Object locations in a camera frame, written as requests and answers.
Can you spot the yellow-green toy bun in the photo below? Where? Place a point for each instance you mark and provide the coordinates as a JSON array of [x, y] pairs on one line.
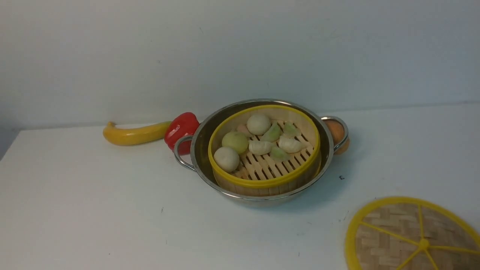
[[237, 141]]

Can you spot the pale green toy dumpling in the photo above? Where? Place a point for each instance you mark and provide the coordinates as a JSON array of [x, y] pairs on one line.
[[290, 130]]

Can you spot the pink toy dumpling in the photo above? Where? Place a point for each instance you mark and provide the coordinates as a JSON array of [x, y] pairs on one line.
[[242, 128]]

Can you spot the white toy bun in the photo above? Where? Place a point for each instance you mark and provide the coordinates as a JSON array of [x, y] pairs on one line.
[[258, 124], [227, 159]]

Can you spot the yellow-rimmed woven steamer lid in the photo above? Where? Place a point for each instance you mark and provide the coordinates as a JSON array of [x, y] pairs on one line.
[[401, 233]]

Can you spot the light green toy dumpling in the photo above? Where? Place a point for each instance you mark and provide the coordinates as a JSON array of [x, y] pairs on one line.
[[279, 155]]

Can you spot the yellow toy banana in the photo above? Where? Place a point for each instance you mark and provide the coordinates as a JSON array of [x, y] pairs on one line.
[[135, 136]]

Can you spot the white toy dumpling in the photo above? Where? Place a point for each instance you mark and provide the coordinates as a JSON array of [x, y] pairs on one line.
[[260, 147]]

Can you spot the brown toy bread roll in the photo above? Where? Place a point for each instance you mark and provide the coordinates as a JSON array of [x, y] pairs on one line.
[[337, 133]]

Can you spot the yellow-rimmed bamboo steamer basket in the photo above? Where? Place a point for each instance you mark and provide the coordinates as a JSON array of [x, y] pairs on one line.
[[261, 175]]

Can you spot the cream toy dumpling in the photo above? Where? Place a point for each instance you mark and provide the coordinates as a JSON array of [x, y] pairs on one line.
[[290, 144]]

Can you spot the red toy bell pepper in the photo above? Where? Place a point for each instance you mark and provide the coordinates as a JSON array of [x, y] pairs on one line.
[[185, 124]]

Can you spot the stainless steel pot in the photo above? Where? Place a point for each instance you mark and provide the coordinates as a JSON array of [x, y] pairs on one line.
[[192, 151]]

